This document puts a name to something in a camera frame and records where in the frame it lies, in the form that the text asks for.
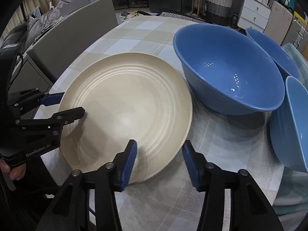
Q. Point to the dark blue bowl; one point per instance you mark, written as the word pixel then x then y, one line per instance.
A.
pixel 216 60
pixel 272 45

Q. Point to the person's left hand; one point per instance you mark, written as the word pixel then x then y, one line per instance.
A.
pixel 19 173

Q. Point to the beige suitcase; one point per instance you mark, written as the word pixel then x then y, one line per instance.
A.
pixel 276 21

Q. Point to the dark water bottle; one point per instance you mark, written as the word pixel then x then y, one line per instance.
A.
pixel 234 21

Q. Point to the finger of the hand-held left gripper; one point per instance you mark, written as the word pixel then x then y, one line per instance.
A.
pixel 51 99
pixel 72 115

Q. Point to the light blue bowl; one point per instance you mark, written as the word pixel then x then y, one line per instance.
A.
pixel 293 115

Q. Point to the silver suitcase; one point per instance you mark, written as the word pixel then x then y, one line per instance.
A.
pixel 296 31

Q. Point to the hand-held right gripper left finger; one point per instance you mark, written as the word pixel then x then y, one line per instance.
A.
pixel 128 163

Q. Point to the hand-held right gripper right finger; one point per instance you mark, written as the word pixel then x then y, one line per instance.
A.
pixel 191 166

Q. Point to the grey shoe box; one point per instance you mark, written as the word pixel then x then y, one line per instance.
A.
pixel 81 2

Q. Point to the grey nightstand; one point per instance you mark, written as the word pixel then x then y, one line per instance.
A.
pixel 31 77

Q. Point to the grey duvet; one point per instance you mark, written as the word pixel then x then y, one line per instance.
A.
pixel 41 21

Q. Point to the printed tote bag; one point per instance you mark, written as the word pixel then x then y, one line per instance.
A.
pixel 131 15

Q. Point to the woven laundry basket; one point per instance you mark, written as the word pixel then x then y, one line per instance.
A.
pixel 217 9

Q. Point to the cream plate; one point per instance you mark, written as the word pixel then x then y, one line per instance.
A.
pixel 125 96

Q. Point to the white dressing desk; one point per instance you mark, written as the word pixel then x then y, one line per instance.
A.
pixel 255 12

